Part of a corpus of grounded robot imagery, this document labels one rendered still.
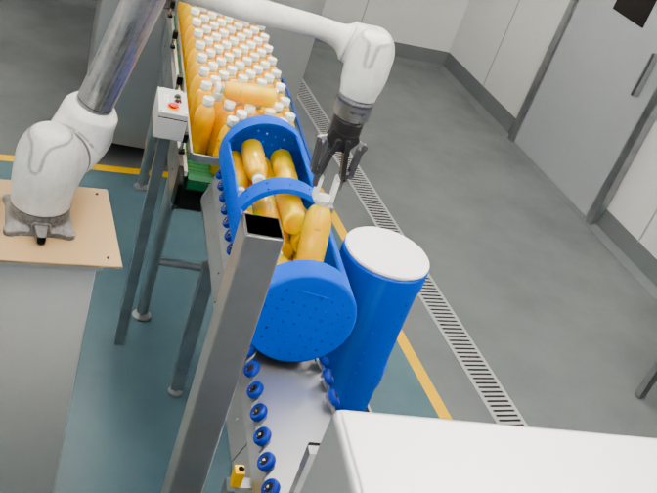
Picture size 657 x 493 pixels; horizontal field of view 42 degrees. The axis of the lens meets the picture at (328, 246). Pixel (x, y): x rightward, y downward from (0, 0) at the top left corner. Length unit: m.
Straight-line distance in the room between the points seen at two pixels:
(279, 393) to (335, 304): 0.26
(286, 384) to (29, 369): 0.77
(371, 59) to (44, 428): 1.49
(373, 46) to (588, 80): 4.52
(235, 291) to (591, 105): 5.20
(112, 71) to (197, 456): 1.15
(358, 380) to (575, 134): 3.94
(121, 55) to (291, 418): 1.02
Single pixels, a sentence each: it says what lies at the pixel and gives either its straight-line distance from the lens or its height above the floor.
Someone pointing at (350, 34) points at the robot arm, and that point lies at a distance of 2.11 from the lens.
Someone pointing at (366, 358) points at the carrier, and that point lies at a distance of 2.73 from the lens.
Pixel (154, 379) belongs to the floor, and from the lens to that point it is 3.48.
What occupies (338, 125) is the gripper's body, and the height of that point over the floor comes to 1.55.
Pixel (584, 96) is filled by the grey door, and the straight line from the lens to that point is 6.40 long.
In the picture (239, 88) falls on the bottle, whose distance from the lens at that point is 3.08.
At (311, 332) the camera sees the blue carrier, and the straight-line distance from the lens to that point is 2.16.
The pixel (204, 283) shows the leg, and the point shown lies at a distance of 3.07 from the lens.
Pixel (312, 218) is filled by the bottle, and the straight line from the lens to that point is 2.14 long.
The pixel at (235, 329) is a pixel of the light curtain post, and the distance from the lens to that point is 1.33.
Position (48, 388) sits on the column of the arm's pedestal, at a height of 0.52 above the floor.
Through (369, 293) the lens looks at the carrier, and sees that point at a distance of 2.58.
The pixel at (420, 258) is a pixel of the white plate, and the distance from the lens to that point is 2.69.
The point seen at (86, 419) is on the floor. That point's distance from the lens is 3.28.
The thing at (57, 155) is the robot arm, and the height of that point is 1.25.
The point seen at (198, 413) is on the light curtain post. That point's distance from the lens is 1.45.
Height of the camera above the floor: 2.34
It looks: 30 degrees down
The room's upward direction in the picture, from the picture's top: 20 degrees clockwise
